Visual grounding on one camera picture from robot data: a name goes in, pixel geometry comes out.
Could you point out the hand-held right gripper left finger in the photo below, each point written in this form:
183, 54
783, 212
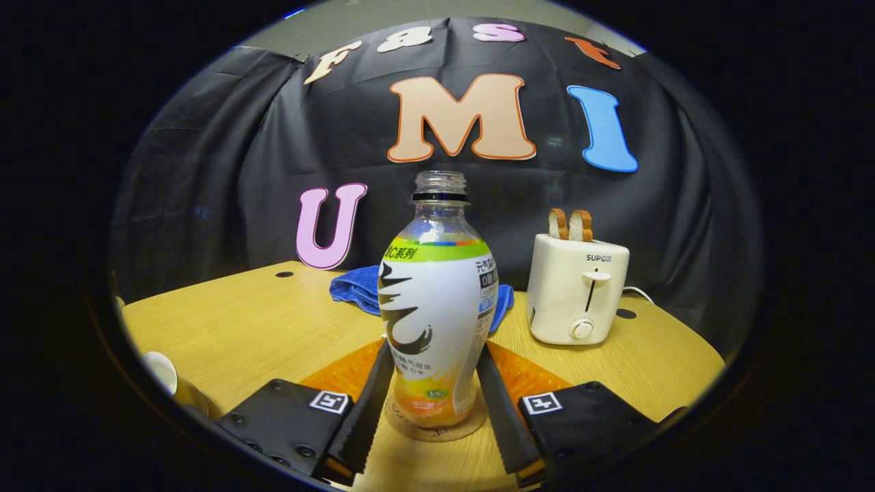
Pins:
366, 424

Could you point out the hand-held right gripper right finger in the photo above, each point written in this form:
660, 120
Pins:
502, 424

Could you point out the round cork coaster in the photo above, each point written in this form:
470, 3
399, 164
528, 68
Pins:
437, 433

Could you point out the plastic water bottle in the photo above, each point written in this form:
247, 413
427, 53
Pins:
437, 307

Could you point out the tan ceramic teacup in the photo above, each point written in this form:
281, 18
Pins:
195, 400

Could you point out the blue folded towel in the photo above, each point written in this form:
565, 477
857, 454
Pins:
355, 287

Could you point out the cream toaster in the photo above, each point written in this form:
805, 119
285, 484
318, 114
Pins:
571, 287

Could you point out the toast slice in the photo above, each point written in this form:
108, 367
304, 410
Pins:
558, 224
581, 225

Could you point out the black backdrop cloth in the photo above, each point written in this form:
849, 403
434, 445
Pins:
225, 171

